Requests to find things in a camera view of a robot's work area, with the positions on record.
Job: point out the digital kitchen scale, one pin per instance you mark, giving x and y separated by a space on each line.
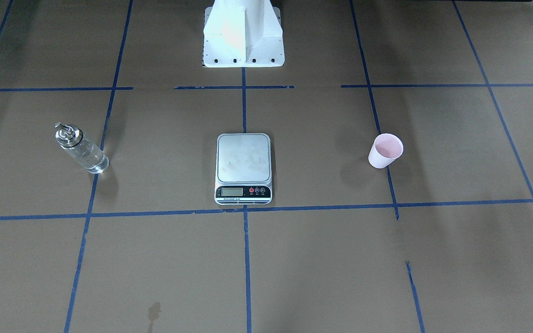
243 174

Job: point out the pink paper cup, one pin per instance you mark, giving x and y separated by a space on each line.
386 148

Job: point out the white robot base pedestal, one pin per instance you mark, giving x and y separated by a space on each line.
243 34

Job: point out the glass sauce bottle steel cap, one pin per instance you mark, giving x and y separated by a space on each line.
80 147

